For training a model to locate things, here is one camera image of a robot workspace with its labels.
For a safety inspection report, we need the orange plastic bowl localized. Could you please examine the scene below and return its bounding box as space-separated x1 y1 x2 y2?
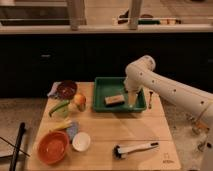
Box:
37 131 69 165

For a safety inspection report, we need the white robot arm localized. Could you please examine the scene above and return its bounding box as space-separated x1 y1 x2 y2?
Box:
124 55 213 171

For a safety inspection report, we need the tan rectangular eraser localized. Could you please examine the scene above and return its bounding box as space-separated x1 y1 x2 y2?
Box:
104 95 125 106

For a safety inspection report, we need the grey cloth under bowl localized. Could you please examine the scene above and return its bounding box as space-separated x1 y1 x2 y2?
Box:
47 82 61 97

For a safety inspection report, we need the black pole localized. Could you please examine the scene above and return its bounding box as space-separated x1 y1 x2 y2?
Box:
9 122 25 171

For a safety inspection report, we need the orange peach fruit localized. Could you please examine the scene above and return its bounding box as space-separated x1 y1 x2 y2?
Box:
74 93 86 105

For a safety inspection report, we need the green toy vegetable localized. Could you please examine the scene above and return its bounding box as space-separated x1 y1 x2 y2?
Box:
48 100 70 117

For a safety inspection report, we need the blue grey cloth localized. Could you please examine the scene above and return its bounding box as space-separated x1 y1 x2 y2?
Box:
66 122 79 140

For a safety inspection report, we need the small dark fork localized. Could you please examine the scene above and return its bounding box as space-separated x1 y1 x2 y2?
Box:
148 91 153 109

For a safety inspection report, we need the dark red bowl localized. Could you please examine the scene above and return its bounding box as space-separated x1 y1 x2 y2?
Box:
57 80 77 99

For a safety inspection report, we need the green plastic tray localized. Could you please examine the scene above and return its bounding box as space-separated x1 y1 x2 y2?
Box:
93 77 146 113

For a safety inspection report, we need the small white bowl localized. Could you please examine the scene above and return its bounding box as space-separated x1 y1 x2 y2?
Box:
72 132 91 152

